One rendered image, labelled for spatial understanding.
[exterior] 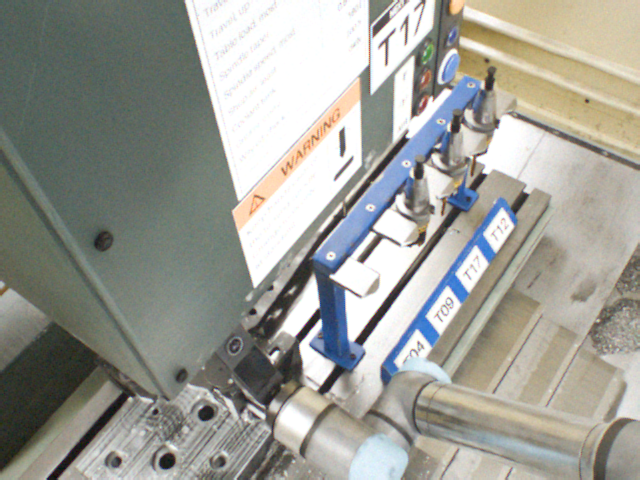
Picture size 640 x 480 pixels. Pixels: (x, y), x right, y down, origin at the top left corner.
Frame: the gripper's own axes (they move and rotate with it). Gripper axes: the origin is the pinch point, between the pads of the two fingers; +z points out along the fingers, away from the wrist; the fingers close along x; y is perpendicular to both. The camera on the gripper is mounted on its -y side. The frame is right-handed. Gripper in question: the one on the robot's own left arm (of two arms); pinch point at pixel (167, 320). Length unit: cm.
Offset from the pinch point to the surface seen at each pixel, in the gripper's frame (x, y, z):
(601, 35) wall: 101, 15, -21
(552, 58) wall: 101, 25, -13
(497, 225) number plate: 62, 36, -22
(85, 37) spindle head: -6, -61, -21
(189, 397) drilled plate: -1.2, 31.7, 4.1
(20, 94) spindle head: -10, -61, -21
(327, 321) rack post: 22.2, 27.3, -8.6
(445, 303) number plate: 41, 36, -22
